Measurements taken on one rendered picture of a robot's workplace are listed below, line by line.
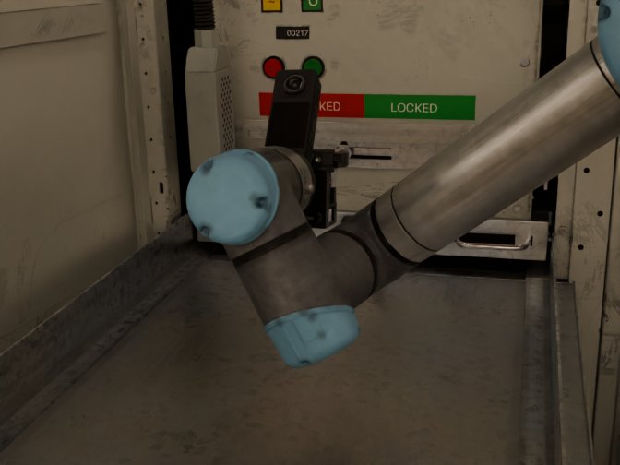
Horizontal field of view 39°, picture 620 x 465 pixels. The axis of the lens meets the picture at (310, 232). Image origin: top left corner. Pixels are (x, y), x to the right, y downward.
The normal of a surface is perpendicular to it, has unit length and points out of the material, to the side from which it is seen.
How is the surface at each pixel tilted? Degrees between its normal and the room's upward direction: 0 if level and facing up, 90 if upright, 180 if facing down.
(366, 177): 90
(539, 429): 0
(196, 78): 90
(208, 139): 90
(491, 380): 0
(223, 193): 80
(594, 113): 103
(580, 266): 90
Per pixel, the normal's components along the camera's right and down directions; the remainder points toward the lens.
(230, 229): -0.25, 0.13
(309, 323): 0.02, 0.06
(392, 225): -0.56, 0.20
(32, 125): 0.93, 0.10
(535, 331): -0.03, -0.95
